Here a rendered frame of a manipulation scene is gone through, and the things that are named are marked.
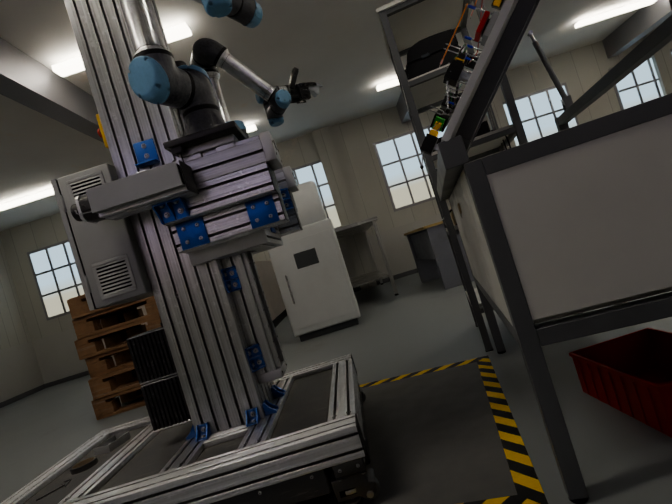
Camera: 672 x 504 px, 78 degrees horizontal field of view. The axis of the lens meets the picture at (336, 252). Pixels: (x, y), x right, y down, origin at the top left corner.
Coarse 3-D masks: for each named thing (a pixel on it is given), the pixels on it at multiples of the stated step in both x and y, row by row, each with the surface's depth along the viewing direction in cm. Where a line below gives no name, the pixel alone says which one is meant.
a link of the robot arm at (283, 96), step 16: (192, 48) 186; (208, 48) 182; (224, 48) 184; (208, 64) 189; (224, 64) 185; (240, 64) 187; (240, 80) 189; (256, 80) 189; (272, 96) 192; (288, 96) 192
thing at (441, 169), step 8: (456, 136) 95; (440, 144) 95; (448, 144) 95; (456, 144) 94; (440, 152) 96; (448, 152) 95; (456, 152) 95; (464, 152) 94; (440, 160) 104; (448, 160) 95; (456, 160) 95; (464, 160) 94; (440, 168) 115; (448, 168) 95; (456, 168) 98; (440, 176) 130; (448, 176) 110; (456, 176) 116; (440, 184) 148; (448, 184) 132; (440, 192) 172; (448, 192) 166; (440, 200) 206
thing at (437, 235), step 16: (432, 224) 456; (416, 240) 550; (432, 240) 457; (448, 240) 457; (416, 256) 583; (432, 256) 488; (448, 256) 457; (464, 256) 457; (432, 272) 582; (448, 272) 457; (448, 288) 456
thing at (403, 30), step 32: (416, 0) 212; (448, 0) 226; (480, 0) 205; (384, 32) 238; (416, 32) 250; (448, 64) 213; (416, 96) 242; (512, 96) 204; (416, 128) 215; (512, 128) 205; (448, 224) 214; (480, 320) 213
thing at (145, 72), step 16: (128, 0) 119; (144, 0) 120; (128, 16) 119; (144, 16) 119; (144, 32) 118; (160, 32) 123; (144, 48) 117; (160, 48) 118; (144, 64) 115; (160, 64) 117; (144, 80) 116; (160, 80) 116; (176, 80) 120; (144, 96) 118; (160, 96) 119; (176, 96) 122
